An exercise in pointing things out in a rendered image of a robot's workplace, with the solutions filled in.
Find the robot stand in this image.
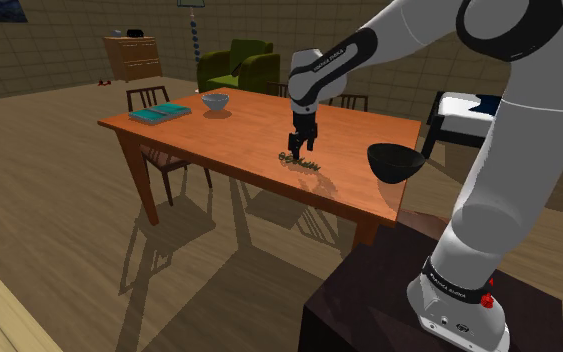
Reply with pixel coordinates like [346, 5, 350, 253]
[297, 223, 563, 352]

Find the floor lamp with blue beads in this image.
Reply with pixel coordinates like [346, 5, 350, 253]
[176, 0, 207, 95]

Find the orange wooden table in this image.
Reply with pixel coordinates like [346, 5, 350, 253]
[97, 87, 423, 251]

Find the green armchair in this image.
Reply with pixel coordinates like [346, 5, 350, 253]
[195, 38, 282, 97]

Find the grey bowl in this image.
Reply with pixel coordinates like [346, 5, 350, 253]
[200, 92, 231, 112]

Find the black bowl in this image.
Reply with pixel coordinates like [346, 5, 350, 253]
[366, 142, 428, 186]

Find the black bed with white mattress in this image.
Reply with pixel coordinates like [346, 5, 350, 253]
[420, 90, 504, 160]

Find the dark wooden chair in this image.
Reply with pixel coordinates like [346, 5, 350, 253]
[125, 85, 214, 207]
[265, 81, 291, 99]
[328, 93, 370, 113]

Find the teal book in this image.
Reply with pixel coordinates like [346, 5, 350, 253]
[128, 102, 193, 126]

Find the wooden chest of drawers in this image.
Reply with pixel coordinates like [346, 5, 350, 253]
[102, 28, 164, 84]

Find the dark green flat tool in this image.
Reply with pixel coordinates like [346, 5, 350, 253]
[278, 151, 323, 173]

